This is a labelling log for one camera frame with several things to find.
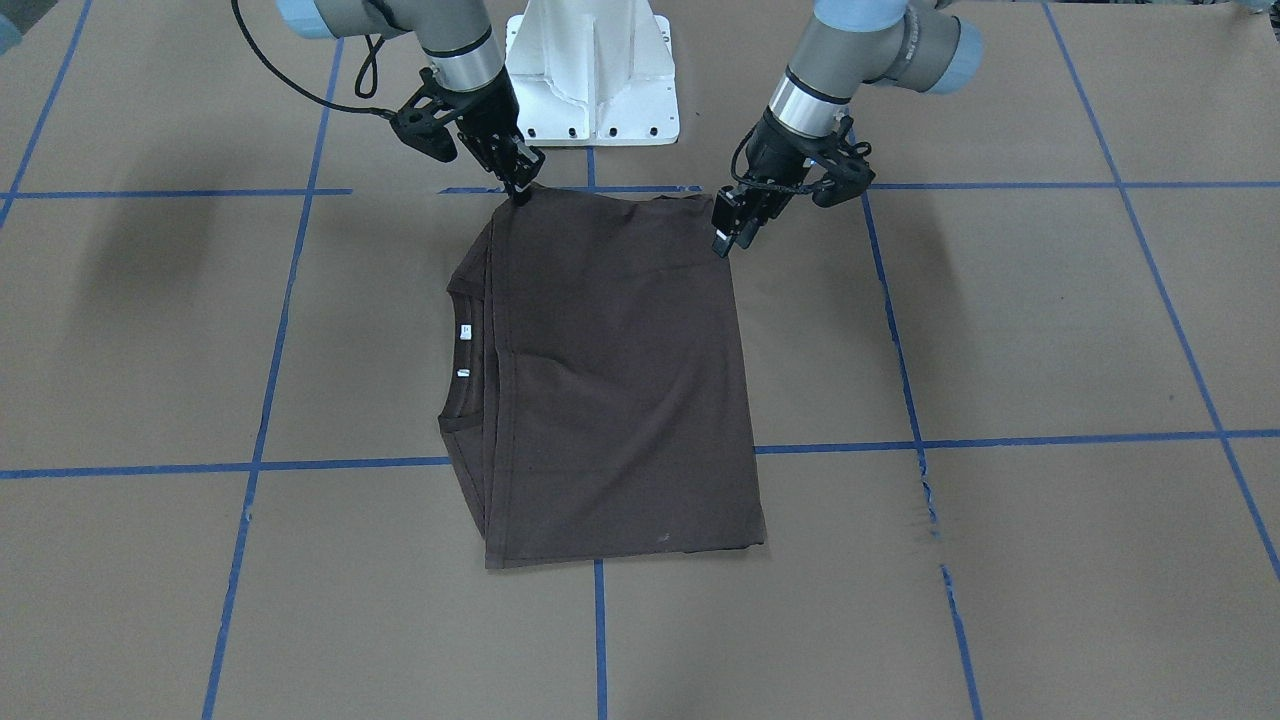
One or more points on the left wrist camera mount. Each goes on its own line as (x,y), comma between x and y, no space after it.
(847,172)

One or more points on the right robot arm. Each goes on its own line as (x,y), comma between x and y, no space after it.
(457,37)

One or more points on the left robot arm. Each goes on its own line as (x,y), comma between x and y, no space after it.
(914,45)

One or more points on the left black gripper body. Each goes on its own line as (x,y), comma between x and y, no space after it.
(776,152)

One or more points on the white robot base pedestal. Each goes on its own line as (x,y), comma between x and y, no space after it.
(593,73)

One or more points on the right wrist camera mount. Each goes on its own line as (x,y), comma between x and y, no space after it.
(422,122)

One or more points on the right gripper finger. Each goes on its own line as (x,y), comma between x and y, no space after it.
(504,163)
(524,166)

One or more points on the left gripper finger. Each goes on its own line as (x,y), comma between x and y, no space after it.
(760,207)
(734,219)

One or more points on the dark brown t-shirt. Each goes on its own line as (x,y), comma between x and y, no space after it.
(598,405)

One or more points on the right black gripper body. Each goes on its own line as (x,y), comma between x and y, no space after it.
(487,116)

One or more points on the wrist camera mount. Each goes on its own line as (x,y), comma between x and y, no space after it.
(847,172)
(422,122)

